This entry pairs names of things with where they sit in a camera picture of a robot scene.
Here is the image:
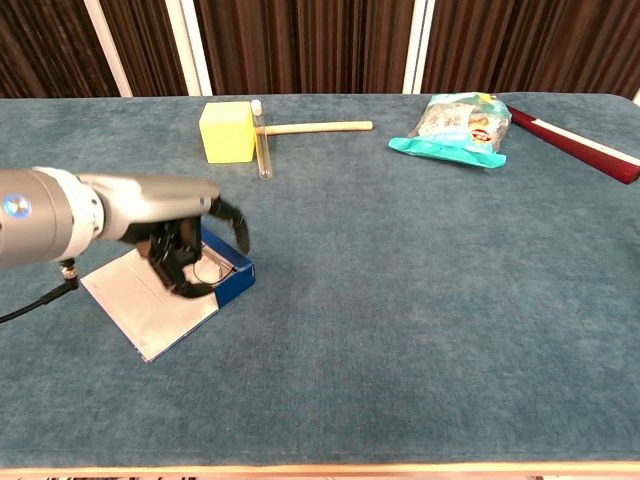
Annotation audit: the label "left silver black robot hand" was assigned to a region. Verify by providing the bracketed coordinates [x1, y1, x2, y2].
[74, 173, 251, 300]

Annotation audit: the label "thin-framed eyeglasses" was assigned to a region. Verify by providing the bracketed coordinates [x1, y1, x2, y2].
[192, 244, 239, 287]

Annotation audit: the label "blue glasses case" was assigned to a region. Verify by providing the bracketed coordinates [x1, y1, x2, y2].
[79, 224, 257, 364]

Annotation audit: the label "yellow foam cube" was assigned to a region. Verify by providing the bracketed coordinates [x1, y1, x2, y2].
[198, 101, 257, 165]

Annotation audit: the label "clear glass test tube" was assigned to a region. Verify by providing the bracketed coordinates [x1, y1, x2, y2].
[251, 98, 274, 182]

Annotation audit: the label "flat wooden stick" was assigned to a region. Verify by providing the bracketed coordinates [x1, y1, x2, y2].
[255, 120, 375, 137]

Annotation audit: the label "dark brown pleated curtain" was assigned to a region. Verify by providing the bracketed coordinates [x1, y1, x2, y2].
[0, 0, 640, 100]

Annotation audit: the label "teal velvet table cloth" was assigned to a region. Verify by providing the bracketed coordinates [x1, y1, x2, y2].
[0, 92, 640, 469]

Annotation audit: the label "teal snack bag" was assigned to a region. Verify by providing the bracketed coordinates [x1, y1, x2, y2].
[388, 91, 514, 170]

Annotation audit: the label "dark red folded fan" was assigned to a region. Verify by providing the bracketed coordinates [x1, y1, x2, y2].
[507, 105, 640, 186]

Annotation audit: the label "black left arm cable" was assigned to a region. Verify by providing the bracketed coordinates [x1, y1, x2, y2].
[0, 258, 82, 325]

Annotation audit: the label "wide white frame post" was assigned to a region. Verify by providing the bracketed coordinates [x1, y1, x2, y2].
[164, 0, 214, 96]

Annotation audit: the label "thin white frame post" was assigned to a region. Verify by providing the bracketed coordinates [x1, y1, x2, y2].
[83, 0, 134, 98]

